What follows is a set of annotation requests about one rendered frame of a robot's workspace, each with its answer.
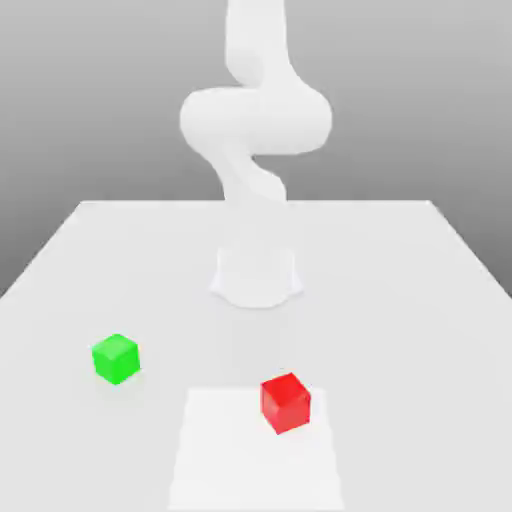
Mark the small red cube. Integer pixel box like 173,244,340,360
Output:
259,371,312,436

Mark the small green cube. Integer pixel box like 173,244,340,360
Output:
91,332,142,386

